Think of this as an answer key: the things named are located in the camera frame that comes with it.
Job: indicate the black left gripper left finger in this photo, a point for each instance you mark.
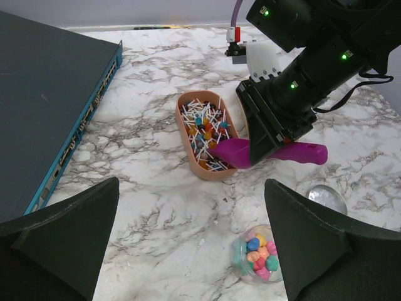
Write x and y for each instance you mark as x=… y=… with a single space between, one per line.
x=56 y=253

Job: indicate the purple plastic scoop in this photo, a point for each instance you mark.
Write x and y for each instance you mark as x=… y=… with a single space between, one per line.
x=236 y=152

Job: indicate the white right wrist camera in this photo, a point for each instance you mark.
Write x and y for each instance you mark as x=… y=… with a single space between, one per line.
x=259 y=56

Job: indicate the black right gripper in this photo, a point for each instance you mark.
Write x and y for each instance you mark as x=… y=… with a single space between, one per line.
x=282 y=109

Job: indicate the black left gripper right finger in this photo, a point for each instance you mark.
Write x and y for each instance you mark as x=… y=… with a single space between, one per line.
x=326 y=255

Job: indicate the dark teal network switch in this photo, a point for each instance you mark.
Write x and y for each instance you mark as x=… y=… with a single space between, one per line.
x=52 y=82

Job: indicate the clear plastic jar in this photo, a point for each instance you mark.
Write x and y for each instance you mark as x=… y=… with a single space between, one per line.
x=254 y=256

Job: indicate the silver round jar lid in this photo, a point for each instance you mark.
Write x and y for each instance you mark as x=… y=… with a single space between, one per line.
x=328 y=197

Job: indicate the pink tray of lollipops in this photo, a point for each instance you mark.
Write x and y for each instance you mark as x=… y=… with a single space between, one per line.
x=204 y=122

